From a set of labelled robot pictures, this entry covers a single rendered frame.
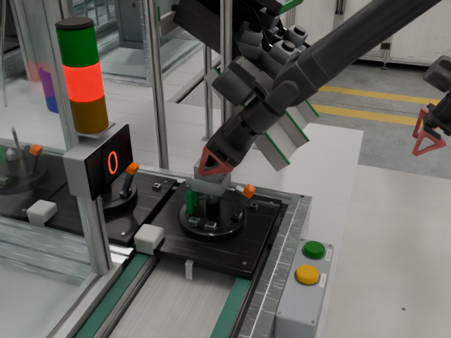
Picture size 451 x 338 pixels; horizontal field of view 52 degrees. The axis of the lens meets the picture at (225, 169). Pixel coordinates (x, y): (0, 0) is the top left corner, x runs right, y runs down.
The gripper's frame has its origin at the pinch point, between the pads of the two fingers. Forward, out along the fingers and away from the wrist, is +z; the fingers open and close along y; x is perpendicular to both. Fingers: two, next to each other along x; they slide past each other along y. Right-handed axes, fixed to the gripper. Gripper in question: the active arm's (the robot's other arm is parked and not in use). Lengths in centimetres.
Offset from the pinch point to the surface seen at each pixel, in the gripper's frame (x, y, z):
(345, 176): 34, -44, 4
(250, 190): 9.1, 0.9, -3.4
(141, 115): -23, -60, 51
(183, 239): 6.5, 8.0, 11.5
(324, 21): 18, -392, 80
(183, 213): 3.5, 2.6, 11.4
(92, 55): -23.6, 19.7, -16.3
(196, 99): -14, -103, 58
